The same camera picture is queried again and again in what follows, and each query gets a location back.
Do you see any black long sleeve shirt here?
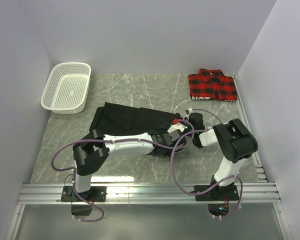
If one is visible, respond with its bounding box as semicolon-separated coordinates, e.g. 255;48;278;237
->
88;102;186;147

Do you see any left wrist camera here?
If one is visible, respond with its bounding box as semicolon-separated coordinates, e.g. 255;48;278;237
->
167;119;188;133

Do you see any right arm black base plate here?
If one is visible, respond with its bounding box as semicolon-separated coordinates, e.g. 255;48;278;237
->
195;184;239;202

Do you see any black box under rail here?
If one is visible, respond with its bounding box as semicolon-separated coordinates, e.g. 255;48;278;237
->
70;205;92;217

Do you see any folded black shirt under plaid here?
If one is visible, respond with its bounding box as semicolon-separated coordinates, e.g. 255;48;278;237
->
190;96;238;102

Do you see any aluminium front rail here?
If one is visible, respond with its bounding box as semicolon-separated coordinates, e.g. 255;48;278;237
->
17;181;281;206

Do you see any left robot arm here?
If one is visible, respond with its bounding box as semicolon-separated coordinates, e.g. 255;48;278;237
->
72;121;190;201

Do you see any aluminium rail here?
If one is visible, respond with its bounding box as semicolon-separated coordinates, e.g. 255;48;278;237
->
228;74;268;182
17;181;281;206

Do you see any aluminium right side rail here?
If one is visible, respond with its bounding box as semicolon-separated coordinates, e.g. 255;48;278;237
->
228;74;268;182

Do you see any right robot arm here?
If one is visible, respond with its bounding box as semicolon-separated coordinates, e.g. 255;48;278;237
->
167;112;258;200

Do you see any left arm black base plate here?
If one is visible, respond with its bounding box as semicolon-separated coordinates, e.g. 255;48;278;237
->
60;185;107;203

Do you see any red black plaid shirt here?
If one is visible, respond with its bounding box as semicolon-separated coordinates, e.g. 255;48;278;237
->
188;68;238;100

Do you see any white perforated plastic basket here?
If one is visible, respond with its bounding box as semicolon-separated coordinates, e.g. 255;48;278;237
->
40;62;92;115

